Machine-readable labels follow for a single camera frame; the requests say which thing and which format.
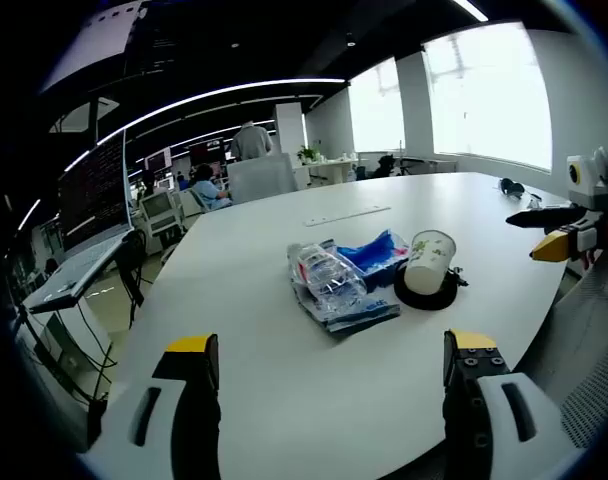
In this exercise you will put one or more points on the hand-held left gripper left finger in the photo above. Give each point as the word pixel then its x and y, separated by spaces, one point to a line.
pixel 184 400

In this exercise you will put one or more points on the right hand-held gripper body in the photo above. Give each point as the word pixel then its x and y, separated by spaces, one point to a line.
pixel 591 180

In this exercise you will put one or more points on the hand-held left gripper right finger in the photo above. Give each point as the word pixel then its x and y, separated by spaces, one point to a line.
pixel 474 400

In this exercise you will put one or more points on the white paper cup green print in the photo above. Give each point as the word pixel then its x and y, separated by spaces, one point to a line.
pixel 429 265

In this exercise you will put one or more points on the wet wipes pack blue lid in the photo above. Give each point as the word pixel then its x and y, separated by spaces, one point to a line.
pixel 356 312

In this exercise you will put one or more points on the clear plastic water bottle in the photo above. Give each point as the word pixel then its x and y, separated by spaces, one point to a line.
pixel 324 272

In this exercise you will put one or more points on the black headphones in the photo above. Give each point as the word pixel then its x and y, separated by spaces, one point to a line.
pixel 513 187

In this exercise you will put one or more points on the grey mesh chair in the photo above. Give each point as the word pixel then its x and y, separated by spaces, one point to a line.
pixel 594 350

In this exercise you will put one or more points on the white table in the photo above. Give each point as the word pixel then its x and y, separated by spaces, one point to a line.
pixel 244 280

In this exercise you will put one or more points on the white mesh-back office chair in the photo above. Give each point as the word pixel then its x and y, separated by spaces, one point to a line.
pixel 159 210

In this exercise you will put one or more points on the open laptop on stand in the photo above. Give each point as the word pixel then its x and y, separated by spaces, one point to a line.
pixel 91 200

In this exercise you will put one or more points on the potted green plant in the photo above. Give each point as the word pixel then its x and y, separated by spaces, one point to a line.
pixel 308 154

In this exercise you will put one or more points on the linear ceiling light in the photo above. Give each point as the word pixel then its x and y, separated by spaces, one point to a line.
pixel 274 82

